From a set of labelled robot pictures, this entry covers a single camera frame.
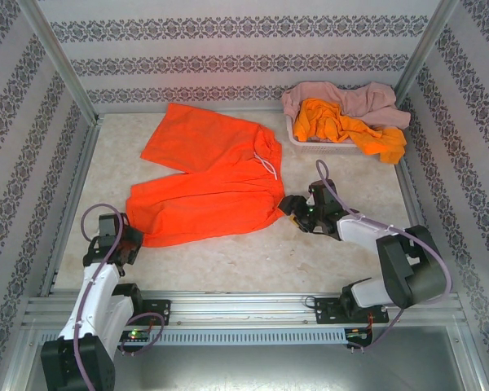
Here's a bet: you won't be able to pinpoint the aluminium frame rail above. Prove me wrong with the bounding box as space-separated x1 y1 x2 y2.
95 106 289 117
38 116 105 298
394 160 449 294

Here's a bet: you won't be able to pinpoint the white plastic basket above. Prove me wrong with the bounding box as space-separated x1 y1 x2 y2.
284 115 362 156

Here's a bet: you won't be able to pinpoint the red-orange shorts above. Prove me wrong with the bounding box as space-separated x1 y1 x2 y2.
125 102 286 248

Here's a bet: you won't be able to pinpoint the grey metal sheet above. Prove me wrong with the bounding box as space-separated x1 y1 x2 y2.
7 325 486 391

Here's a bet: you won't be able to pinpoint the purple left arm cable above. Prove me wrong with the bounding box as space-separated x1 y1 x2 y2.
73 203 166 391

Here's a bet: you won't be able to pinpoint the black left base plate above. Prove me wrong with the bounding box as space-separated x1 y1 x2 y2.
140 299 172 327

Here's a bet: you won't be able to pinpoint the aluminium frame post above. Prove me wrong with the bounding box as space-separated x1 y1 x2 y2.
18 0 101 125
392 0 460 103

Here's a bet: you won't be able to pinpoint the slotted grey cable duct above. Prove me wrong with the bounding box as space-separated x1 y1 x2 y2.
38 327 376 347

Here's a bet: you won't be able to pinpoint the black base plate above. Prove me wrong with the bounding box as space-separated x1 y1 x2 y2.
313 297 389 326
140 299 172 327

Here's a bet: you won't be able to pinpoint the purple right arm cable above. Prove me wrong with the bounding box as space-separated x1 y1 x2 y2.
315 159 452 356

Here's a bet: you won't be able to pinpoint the light orange shorts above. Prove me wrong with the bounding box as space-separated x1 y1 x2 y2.
292 98 408 165

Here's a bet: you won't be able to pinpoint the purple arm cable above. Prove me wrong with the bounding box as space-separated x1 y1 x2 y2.
315 159 452 356
73 203 166 391

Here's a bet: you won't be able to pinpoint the aluminium mounting rail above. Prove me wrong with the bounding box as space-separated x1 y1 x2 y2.
24 289 461 327

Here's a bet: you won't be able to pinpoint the pink shorts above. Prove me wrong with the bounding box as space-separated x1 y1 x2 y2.
280 80 412 130

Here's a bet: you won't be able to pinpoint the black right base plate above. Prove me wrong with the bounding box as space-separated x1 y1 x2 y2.
313 297 389 326

